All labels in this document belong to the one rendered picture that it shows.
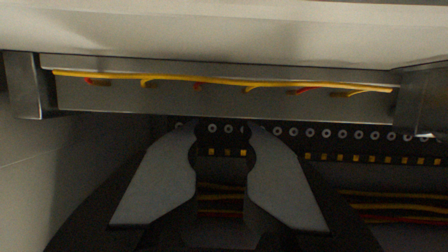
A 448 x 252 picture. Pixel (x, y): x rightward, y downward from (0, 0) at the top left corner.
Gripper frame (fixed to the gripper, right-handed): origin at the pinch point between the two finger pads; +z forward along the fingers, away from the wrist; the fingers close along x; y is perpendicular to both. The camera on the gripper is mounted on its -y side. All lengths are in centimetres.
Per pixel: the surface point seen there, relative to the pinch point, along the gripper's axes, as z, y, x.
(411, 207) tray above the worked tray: 4.0, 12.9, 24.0
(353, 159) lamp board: 7.2, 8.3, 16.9
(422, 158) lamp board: 7.3, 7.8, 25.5
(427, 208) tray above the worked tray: 4.0, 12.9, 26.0
